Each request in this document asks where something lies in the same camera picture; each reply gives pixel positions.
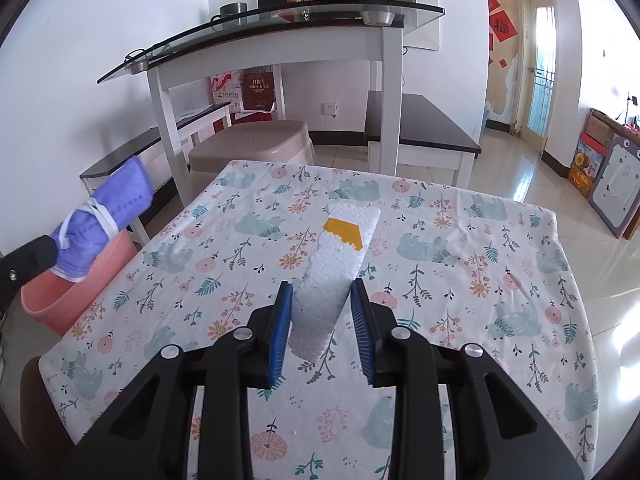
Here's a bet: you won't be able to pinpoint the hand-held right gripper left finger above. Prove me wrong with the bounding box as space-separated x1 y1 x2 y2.
62 281 295 480

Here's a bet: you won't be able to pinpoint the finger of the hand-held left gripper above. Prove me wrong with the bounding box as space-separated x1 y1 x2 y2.
0 234 61 311

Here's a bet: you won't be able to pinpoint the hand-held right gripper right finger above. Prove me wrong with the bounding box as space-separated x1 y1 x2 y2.
350 278 586 480

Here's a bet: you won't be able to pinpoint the pink plastic basin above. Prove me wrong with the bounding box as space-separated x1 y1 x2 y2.
20 232 138 337

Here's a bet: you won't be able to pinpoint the white styrofoam piece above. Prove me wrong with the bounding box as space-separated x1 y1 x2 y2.
289 203 382 362

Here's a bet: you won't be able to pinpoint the floral tablecloth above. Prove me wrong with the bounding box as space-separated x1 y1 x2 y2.
40 160 599 480

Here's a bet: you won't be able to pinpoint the dark-top white bench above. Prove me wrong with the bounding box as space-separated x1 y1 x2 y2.
80 101 234 248
365 92 482 188

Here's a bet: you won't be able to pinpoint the brown chair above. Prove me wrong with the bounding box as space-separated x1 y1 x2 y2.
20 355 76 461

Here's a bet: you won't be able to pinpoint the beige plastic stool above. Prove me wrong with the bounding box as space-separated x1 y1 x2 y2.
188 120 315 201

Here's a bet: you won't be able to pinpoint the red carton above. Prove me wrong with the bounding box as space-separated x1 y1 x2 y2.
212 109 275 133

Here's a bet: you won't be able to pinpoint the white papers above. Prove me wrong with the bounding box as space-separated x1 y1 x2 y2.
175 105 221 122

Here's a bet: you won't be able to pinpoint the dark red gift bag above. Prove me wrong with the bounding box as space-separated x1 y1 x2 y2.
241 71 276 111

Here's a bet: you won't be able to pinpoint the white red shopping bag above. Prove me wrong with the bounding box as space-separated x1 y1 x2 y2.
210 72 246 111

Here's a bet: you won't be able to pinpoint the colourful printed carton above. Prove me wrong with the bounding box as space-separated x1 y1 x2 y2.
567 132 608 200

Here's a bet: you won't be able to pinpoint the white glass-top table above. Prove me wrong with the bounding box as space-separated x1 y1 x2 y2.
96 0 446 208

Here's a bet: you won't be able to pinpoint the penguin drawing board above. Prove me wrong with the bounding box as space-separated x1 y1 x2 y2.
588 135 640 240

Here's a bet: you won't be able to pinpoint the brown cardboard box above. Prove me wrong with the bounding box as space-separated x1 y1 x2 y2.
585 108 617 148

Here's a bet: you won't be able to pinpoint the grey glass jug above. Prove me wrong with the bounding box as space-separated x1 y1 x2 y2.
219 2 248 26

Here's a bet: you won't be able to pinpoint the glass door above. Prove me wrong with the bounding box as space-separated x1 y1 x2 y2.
517 0 558 153

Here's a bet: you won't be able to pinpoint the red diamond paper decoration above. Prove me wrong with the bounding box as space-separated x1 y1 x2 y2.
489 12 518 43

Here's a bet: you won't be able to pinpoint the white wall shelf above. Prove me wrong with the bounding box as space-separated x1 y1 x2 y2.
387 0 441 51

